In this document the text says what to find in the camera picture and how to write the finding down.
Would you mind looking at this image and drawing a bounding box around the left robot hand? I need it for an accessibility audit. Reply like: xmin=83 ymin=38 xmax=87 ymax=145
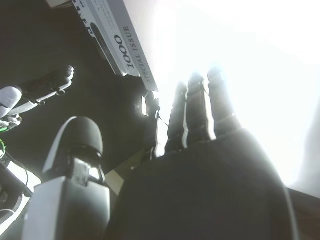
xmin=21 ymin=65 xmax=300 ymax=240

